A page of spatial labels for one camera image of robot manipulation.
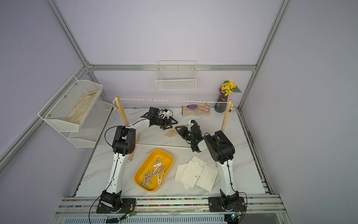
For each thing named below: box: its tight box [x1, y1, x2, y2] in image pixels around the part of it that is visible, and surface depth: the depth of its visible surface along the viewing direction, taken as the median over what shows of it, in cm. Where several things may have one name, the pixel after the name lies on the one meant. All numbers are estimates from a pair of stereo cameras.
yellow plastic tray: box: [133, 149, 174, 193], surface depth 88 cm
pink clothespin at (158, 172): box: [152, 170, 166, 177], surface depth 85 cm
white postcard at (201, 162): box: [191, 155, 207, 168], surface depth 92 cm
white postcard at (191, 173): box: [179, 160, 204, 189], surface depth 86 cm
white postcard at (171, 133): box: [164, 127, 178, 138], surface depth 106 cm
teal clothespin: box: [139, 182, 151, 190], surface depth 81 cm
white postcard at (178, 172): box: [174, 164, 183, 181], surface depth 86 cm
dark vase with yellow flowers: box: [213, 80, 242, 113], surface depth 106 cm
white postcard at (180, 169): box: [174, 163, 188, 181], surface depth 88 cm
